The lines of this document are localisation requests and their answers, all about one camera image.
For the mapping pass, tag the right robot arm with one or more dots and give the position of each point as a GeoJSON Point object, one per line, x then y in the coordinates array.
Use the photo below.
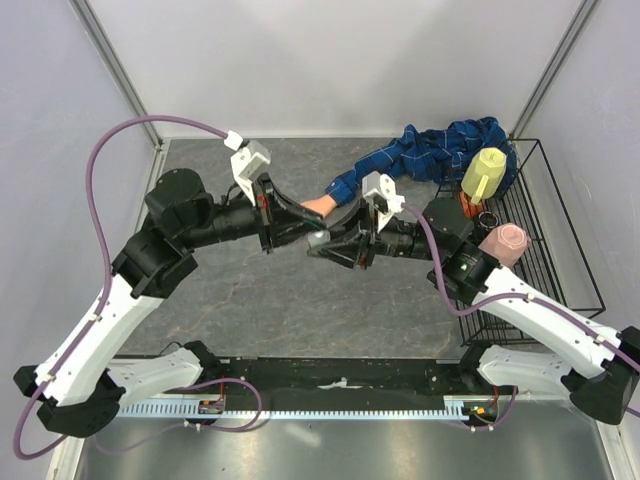
{"type": "Point", "coordinates": [596, 367]}

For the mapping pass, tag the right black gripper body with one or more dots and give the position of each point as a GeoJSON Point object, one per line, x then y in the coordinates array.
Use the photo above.
{"type": "Point", "coordinates": [368, 235]}

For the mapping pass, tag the pink mug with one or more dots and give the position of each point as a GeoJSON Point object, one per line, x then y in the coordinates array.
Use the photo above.
{"type": "Point", "coordinates": [507, 243]}

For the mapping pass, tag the blue plaid shirt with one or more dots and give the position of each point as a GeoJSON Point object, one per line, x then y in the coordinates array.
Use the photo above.
{"type": "Point", "coordinates": [433, 155]}

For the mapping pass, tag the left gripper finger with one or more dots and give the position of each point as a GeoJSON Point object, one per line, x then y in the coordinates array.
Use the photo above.
{"type": "Point", "coordinates": [290, 232]}
{"type": "Point", "coordinates": [282, 207]}

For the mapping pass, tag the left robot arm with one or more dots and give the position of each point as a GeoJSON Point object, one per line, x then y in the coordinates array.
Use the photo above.
{"type": "Point", "coordinates": [78, 392]}

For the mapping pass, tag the clear nail polish bottle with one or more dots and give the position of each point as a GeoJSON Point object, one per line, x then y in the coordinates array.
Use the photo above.
{"type": "Point", "coordinates": [318, 238]}

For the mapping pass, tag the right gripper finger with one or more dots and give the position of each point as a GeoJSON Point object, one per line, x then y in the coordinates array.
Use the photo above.
{"type": "Point", "coordinates": [354, 224]}
{"type": "Point", "coordinates": [346, 254]}

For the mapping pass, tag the light blue cable duct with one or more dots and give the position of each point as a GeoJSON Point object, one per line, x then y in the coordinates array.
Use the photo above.
{"type": "Point", "coordinates": [199, 409]}

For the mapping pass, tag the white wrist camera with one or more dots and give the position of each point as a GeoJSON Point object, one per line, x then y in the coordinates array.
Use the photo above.
{"type": "Point", "coordinates": [379, 191]}
{"type": "Point", "coordinates": [249, 160]}

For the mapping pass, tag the small black ring cup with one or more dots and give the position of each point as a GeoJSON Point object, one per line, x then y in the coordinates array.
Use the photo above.
{"type": "Point", "coordinates": [488, 219]}

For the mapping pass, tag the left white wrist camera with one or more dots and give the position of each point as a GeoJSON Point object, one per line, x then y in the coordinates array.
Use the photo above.
{"type": "Point", "coordinates": [249, 160]}

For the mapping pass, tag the yellow mug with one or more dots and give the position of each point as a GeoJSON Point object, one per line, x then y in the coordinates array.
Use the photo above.
{"type": "Point", "coordinates": [484, 174]}

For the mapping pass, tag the orange cup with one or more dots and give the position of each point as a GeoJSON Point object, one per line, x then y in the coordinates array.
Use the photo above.
{"type": "Point", "coordinates": [470, 209]}

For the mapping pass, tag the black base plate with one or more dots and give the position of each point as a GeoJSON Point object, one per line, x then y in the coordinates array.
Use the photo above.
{"type": "Point", "coordinates": [345, 382]}

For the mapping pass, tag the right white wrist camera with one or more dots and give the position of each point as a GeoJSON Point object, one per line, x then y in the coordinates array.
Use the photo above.
{"type": "Point", "coordinates": [379, 191]}

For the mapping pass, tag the mannequin hand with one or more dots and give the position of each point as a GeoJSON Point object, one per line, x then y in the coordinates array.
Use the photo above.
{"type": "Point", "coordinates": [323, 205]}

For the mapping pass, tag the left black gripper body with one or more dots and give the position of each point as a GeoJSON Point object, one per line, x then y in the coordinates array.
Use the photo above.
{"type": "Point", "coordinates": [267, 212]}

